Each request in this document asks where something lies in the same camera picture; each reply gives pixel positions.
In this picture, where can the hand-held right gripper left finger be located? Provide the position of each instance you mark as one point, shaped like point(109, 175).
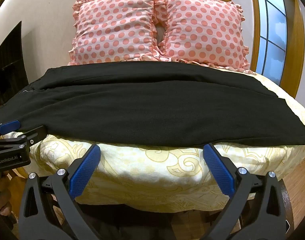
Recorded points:
point(84, 171)

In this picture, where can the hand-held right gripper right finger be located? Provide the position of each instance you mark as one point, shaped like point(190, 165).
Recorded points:
point(218, 171)

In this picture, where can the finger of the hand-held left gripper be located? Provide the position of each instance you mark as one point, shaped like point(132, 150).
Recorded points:
point(8, 126)
point(33, 132)

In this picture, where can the black pants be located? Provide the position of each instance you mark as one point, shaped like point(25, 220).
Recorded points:
point(152, 105)

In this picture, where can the person's left hand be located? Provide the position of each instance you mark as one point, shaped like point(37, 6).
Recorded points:
point(3, 201)

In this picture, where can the yellow patterned bedsheet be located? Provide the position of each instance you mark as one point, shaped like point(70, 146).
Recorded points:
point(152, 172)

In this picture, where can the pink polka dot pillow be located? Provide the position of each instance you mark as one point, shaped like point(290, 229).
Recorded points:
point(205, 30)
point(112, 27)

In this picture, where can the wood-framed window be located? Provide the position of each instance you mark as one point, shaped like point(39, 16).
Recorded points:
point(293, 55)

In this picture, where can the glass window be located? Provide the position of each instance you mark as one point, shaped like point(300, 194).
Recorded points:
point(271, 30)

